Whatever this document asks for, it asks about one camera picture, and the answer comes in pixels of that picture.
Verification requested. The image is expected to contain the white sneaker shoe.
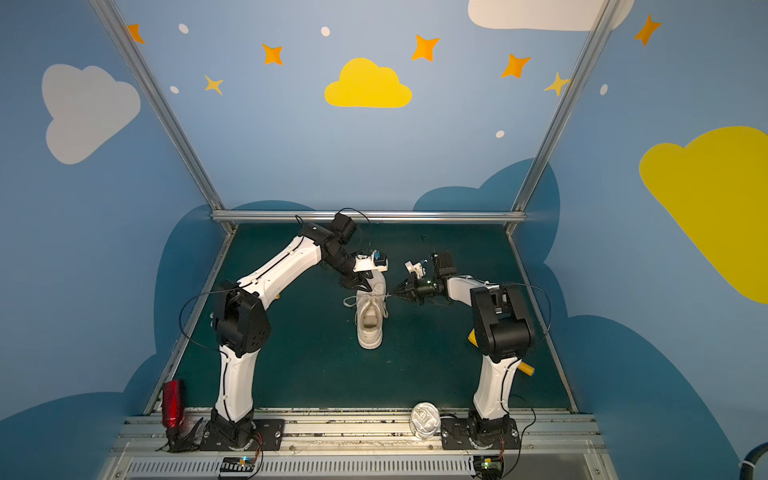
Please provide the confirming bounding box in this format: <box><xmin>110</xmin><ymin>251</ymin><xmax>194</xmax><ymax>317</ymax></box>
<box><xmin>355</xmin><ymin>271</ymin><xmax>388</xmax><ymax>350</ymax></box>

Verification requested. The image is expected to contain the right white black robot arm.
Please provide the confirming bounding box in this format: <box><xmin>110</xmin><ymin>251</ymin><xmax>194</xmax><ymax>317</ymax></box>
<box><xmin>391</xmin><ymin>251</ymin><xmax>536</xmax><ymax>450</ymax></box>

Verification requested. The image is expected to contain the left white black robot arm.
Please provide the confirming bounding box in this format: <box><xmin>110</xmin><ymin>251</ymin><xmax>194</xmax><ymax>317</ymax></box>
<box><xmin>199</xmin><ymin>212</ymin><xmax>378</xmax><ymax>451</ymax></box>

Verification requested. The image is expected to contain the yellow plastic scoop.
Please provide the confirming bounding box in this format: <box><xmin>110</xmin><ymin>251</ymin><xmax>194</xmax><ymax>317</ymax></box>
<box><xmin>468</xmin><ymin>330</ymin><xmax>535</xmax><ymax>377</ymax></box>

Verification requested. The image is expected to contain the right small circuit board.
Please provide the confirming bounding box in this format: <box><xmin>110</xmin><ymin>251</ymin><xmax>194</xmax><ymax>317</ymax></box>
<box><xmin>472</xmin><ymin>456</ymin><xmax>504</xmax><ymax>480</ymax></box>

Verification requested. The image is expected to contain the small circuit board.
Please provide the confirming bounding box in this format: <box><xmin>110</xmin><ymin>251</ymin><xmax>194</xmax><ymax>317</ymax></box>
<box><xmin>217</xmin><ymin>456</ymin><xmax>257</xmax><ymax>479</ymax></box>
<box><xmin>472</xmin><ymin>456</ymin><xmax>504</xmax><ymax>480</ymax></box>

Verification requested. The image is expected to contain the red bottle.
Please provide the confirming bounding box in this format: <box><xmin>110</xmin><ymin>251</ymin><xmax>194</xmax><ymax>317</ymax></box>
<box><xmin>161</xmin><ymin>380</ymin><xmax>185</xmax><ymax>430</ymax></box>

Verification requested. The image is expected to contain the left small circuit board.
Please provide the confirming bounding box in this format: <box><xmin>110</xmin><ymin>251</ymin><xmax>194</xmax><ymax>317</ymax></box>
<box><xmin>217</xmin><ymin>456</ymin><xmax>257</xmax><ymax>479</ymax></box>

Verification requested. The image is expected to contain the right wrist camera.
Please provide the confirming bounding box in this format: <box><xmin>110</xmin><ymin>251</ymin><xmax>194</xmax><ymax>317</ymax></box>
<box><xmin>405</xmin><ymin>260</ymin><xmax>427</xmax><ymax>279</ymax></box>

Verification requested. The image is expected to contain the aluminium frame back bar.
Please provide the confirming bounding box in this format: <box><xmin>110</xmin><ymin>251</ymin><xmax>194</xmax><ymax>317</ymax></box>
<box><xmin>211</xmin><ymin>209</ymin><xmax>526</xmax><ymax>224</ymax></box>

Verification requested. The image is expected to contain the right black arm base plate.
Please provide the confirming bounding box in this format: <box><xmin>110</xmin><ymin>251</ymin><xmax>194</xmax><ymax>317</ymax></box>
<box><xmin>440</xmin><ymin>415</ymin><xmax>521</xmax><ymax>450</ymax></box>

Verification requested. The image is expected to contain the aluminium front rail base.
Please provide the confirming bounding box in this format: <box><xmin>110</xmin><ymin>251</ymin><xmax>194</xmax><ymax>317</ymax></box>
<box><xmin>98</xmin><ymin>409</ymin><xmax>618</xmax><ymax>479</ymax></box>

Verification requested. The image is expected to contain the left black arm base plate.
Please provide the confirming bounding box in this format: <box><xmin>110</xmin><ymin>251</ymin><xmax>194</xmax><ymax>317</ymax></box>
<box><xmin>199</xmin><ymin>419</ymin><xmax>285</xmax><ymax>452</ymax></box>

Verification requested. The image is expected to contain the aluminium frame left post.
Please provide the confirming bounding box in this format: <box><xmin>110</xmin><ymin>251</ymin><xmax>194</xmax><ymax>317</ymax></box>
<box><xmin>90</xmin><ymin>0</ymin><xmax>225</xmax><ymax>213</ymax></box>

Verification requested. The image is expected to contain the aluminium frame post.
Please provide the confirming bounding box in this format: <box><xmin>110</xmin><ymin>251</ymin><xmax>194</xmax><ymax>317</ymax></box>
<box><xmin>505</xmin><ymin>0</ymin><xmax>622</xmax><ymax>240</ymax></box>
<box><xmin>90</xmin><ymin>0</ymin><xmax>225</xmax><ymax>213</ymax></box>

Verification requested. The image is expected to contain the aluminium frame right post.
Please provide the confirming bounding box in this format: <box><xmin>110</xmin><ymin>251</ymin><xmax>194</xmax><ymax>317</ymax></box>
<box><xmin>505</xmin><ymin>0</ymin><xmax>622</xmax><ymax>240</ymax></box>

